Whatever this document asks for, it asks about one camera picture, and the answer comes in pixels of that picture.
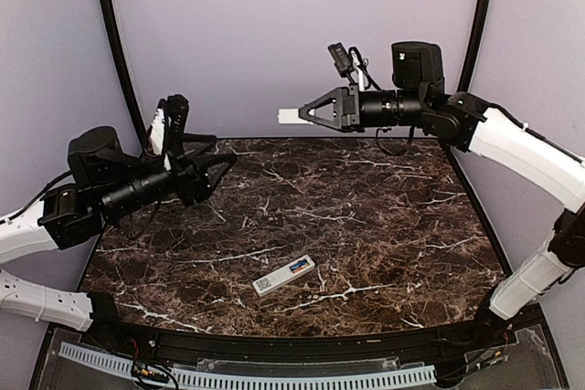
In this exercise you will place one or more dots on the black front rail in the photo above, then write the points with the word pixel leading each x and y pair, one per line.
pixel 186 347

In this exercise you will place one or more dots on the right black frame post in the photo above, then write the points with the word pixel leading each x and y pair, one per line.
pixel 474 43

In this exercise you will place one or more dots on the black frame post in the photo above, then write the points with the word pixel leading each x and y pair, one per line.
pixel 121 67
pixel 474 43

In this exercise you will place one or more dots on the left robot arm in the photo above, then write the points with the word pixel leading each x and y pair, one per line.
pixel 102 186

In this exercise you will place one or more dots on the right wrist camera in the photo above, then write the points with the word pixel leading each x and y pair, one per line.
pixel 350 65

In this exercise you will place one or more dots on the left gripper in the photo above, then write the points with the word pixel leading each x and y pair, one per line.
pixel 197 185

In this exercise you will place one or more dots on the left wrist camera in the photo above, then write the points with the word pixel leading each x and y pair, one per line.
pixel 168 126

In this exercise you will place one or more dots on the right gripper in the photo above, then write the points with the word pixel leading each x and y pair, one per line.
pixel 346 115

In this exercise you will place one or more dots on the white slotted cable duct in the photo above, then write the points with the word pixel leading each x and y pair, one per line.
pixel 225 375

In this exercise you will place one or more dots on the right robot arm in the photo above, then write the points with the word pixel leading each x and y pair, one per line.
pixel 472 125

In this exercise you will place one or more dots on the left black frame post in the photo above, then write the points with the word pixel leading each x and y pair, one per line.
pixel 121 67

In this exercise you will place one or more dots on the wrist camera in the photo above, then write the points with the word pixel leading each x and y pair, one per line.
pixel 168 126
pixel 350 65

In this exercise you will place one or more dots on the white remote control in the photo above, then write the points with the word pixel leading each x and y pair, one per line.
pixel 279 278

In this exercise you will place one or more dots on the white battery cover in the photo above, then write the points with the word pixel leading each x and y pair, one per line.
pixel 291 117

